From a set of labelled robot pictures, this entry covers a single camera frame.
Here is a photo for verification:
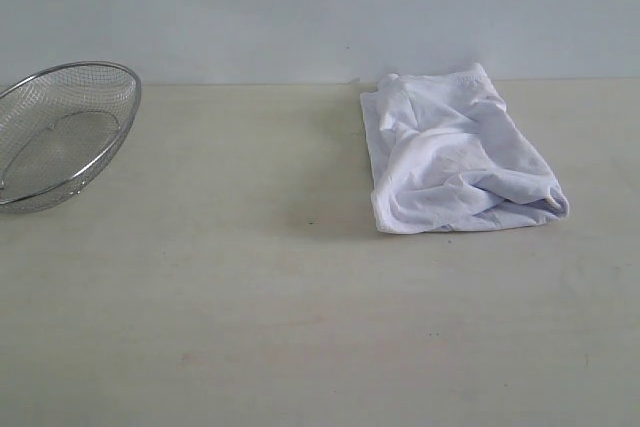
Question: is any metal wire mesh basket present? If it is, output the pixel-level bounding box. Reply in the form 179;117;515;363
1;61;142;214

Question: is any white t-shirt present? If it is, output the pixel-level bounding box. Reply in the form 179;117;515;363
360;63;569;235

